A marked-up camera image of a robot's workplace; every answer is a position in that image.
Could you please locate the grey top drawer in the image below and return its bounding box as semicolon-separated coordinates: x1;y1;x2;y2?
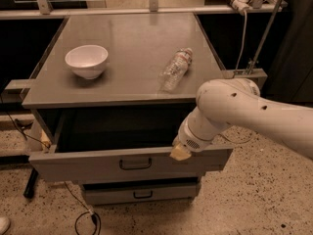
30;107;233;184

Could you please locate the grey drawer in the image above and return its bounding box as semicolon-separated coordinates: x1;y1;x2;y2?
82;177;201;206
30;107;233;184

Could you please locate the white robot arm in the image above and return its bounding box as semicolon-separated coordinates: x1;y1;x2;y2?
170;78;313;161

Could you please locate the grey bottom drawer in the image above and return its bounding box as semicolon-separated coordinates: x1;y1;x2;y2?
82;177;201;206

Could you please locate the grey drawer cabinet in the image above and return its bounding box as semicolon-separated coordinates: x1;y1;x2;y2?
21;12;233;207

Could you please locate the clear plastic water bottle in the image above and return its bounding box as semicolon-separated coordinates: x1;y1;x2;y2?
158;48;193;92

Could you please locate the white ceramic bowl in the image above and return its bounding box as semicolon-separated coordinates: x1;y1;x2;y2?
65;45;109;79

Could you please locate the diagonal metal rod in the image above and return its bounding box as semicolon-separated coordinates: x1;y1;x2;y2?
246;0;283;72

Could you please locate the black cylindrical bar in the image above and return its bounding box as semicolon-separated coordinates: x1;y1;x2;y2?
23;168;38;199

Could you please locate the white shoe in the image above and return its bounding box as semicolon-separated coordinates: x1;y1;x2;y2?
0;216;11;235

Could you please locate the black floor cable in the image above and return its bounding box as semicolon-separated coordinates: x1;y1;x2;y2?
0;95;102;235

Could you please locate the grey metal bracket block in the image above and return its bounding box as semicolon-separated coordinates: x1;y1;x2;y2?
222;69;268;89

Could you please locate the white power cable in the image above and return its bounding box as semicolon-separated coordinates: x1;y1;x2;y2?
218;9;254;145

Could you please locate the grey metal rail frame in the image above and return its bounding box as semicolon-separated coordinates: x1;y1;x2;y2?
0;0;290;21

